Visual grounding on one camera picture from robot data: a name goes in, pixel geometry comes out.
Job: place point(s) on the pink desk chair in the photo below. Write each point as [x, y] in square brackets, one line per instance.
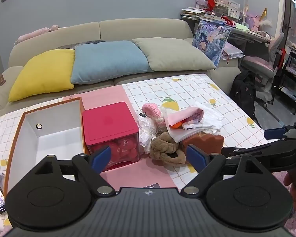
[259, 66]

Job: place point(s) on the beige sofa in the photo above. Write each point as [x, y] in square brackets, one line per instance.
[143, 28]

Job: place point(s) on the cluttered desk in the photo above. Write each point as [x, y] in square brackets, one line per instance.
[251, 35]

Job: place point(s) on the printed figure pillow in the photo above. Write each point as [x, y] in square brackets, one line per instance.
[211, 38]

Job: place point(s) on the checked lemon print tablecloth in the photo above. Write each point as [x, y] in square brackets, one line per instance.
[187, 88]

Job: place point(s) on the brown sponge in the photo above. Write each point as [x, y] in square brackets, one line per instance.
[204, 142]

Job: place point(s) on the pink cloth pouch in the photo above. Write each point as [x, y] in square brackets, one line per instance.
[185, 115]

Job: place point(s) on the pink mat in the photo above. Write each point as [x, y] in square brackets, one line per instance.
[108, 93]

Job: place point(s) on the black backpack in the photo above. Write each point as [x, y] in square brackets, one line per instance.
[244, 91]

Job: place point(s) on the clear plastic bag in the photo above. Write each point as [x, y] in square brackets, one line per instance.
[145, 130]

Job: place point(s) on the pink plush toy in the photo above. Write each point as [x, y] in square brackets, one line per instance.
[34, 33]

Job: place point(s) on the blue pillow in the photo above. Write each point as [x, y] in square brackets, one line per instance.
[108, 59]

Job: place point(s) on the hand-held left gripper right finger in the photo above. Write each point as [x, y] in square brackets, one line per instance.
[194, 155]

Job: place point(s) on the red lidded clear box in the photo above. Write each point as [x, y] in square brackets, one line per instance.
[108, 121]

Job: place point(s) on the small orange toy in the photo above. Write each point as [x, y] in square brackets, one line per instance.
[176, 125]

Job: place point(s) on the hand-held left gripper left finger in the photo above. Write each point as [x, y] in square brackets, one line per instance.
[102, 156]

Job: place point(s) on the white plastic bag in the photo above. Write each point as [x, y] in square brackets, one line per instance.
[211, 119]

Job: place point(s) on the small brown box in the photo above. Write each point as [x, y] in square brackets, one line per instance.
[0, 80]

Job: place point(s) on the pink knitted toy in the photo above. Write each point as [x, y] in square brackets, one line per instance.
[151, 110]

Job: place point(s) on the yellow pillow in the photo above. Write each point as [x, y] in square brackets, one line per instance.
[44, 74]

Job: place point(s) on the stack of papers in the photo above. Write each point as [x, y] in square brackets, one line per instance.
[192, 13]

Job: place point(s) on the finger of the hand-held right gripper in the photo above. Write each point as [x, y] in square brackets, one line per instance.
[256, 153]
[273, 133]

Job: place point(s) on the black metal rack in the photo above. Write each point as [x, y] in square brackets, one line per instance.
[293, 79]

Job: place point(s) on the beige pillow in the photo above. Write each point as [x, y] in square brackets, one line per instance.
[172, 53]

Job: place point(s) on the brown plush toy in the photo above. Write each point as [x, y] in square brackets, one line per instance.
[165, 148]

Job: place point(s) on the pink bag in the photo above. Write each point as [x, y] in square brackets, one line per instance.
[252, 21]

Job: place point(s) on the white and orange cardboard box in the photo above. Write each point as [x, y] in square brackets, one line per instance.
[56, 140]

